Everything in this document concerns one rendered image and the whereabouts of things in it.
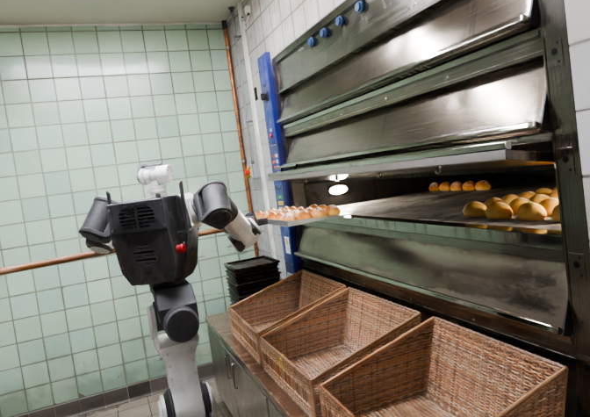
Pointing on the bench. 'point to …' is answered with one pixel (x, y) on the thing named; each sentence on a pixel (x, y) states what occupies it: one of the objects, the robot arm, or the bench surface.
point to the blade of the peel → (302, 220)
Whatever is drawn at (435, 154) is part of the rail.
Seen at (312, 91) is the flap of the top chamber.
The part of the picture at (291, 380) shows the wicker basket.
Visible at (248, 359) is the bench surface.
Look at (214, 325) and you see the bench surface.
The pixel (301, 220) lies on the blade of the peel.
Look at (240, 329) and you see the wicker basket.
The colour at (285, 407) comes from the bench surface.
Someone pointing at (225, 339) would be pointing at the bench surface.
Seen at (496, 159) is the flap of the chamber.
